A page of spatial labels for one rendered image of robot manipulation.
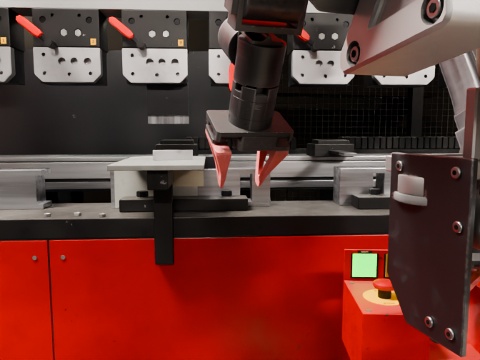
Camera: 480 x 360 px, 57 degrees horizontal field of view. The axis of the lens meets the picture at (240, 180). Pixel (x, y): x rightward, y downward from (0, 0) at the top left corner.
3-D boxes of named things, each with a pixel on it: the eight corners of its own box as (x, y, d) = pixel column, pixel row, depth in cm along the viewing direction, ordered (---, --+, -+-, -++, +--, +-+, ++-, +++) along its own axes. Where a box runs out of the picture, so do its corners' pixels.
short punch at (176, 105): (147, 123, 108) (146, 83, 107) (148, 123, 110) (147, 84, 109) (188, 123, 109) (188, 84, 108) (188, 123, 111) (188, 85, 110)
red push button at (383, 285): (375, 305, 74) (376, 284, 74) (369, 296, 78) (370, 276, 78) (399, 305, 74) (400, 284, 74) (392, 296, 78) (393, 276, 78)
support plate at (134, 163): (106, 171, 82) (106, 165, 82) (131, 161, 108) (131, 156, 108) (204, 170, 84) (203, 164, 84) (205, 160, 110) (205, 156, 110)
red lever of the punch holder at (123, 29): (111, 13, 98) (146, 43, 99) (114, 18, 102) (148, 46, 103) (106, 20, 98) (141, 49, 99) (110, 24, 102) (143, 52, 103)
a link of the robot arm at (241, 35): (247, 36, 48) (296, 40, 50) (231, 20, 54) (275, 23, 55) (238, 96, 52) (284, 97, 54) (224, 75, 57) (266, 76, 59)
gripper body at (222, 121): (204, 122, 59) (210, 68, 55) (275, 122, 62) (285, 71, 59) (215, 146, 54) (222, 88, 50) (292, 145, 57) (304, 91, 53)
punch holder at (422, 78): (374, 83, 108) (376, 13, 106) (362, 87, 116) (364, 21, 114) (434, 84, 109) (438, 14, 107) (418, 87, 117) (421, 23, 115)
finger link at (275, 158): (218, 172, 65) (226, 113, 60) (264, 171, 67) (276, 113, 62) (230, 199, 59) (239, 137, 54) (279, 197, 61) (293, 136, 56)
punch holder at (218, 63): (208, 83, 105) (208, 10, 103) (208, 86, 113) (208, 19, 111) (271, 83, 106) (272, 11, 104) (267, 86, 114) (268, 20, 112)
